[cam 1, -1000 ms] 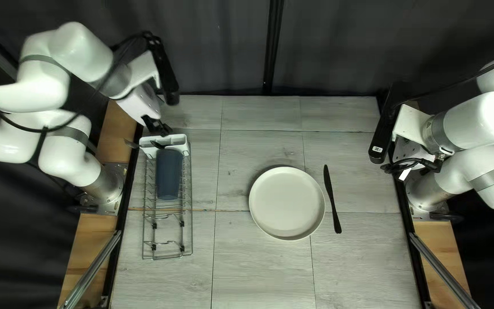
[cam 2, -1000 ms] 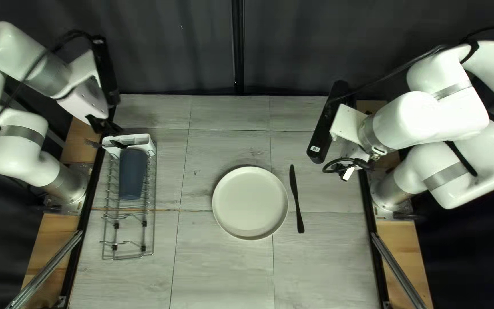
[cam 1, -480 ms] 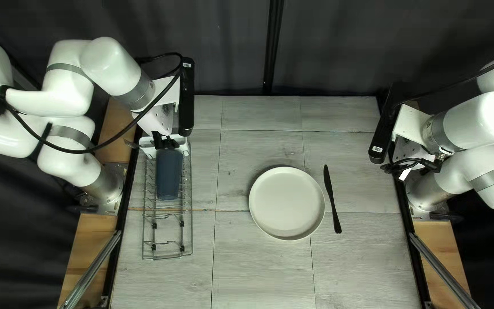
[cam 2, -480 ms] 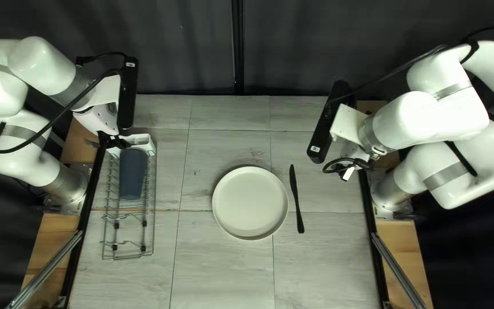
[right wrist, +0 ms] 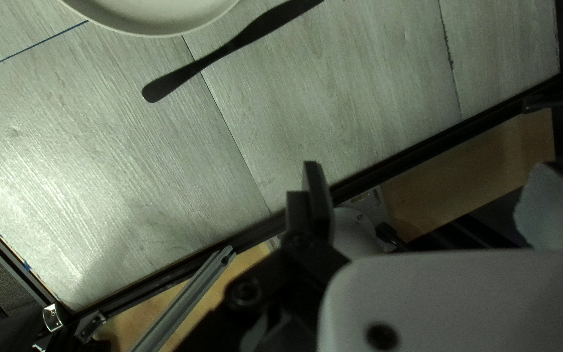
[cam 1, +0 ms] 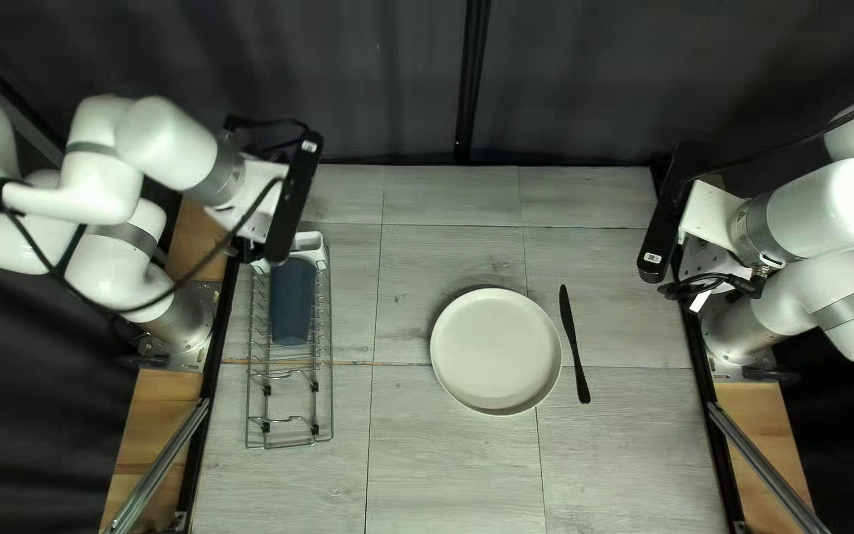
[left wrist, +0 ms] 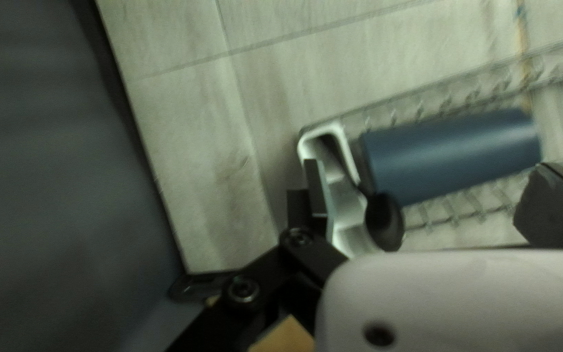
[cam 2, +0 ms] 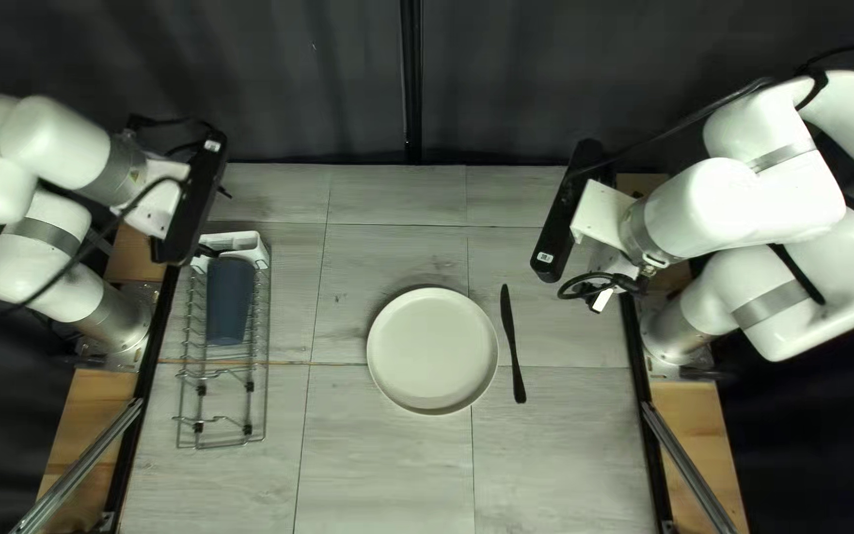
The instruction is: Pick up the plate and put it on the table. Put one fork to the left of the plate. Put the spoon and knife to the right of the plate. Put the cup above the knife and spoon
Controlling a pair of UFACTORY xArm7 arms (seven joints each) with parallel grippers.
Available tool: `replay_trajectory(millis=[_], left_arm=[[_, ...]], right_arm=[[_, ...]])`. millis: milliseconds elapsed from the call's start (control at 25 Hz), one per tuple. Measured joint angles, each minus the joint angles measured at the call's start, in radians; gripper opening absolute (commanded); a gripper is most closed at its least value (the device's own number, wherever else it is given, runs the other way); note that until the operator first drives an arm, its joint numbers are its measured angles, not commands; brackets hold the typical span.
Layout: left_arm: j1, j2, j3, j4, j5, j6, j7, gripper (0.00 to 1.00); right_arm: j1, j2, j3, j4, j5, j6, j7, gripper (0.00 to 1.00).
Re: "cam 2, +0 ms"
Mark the black knife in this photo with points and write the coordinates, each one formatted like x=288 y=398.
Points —
x=512 y=348

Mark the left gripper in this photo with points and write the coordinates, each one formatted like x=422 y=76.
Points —
x=156 y=208

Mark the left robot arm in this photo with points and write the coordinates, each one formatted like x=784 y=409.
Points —
x=41 y=148

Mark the pale plate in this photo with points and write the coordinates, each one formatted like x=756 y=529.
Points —
x=432 y=348

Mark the dark blue cup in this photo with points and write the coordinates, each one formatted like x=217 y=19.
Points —
x=230 y=304

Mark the white cutlery holder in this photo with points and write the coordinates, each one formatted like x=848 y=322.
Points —
x=245 y=241

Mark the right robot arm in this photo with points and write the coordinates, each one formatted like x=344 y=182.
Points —
x=768 y=193

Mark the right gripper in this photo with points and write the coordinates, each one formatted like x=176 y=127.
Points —
x=601 y=215

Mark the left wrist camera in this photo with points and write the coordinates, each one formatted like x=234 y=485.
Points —
x=193 y=200

